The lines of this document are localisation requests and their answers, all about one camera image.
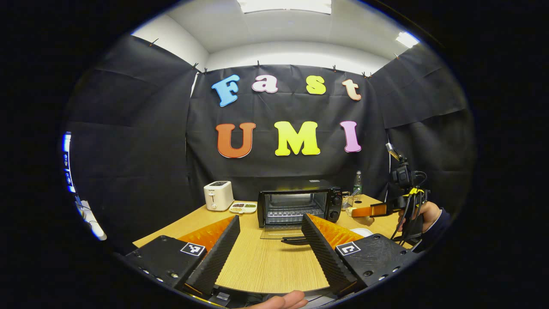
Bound row of small cloth clips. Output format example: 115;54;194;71
148;38;401;80

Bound white divided snack tray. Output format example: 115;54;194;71
229;202;258;214

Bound blue and white banner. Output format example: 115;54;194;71
61;132;77;194

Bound small ceiling light panel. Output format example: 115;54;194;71
395;31;420;48

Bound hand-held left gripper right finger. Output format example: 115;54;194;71
301;213;419;297

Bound black electric oven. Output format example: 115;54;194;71
256;186;344;247

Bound oven wire rack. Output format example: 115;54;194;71
266;207;324;224

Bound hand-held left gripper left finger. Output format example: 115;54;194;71
124;215;241;297

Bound black backdrop cloth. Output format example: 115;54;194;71
62;35;477;254

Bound large ceiling light panel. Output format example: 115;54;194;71
237;0;333;15

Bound white equipment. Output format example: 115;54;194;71
76;198;108;242

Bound white toaster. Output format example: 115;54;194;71
203;181;235;212

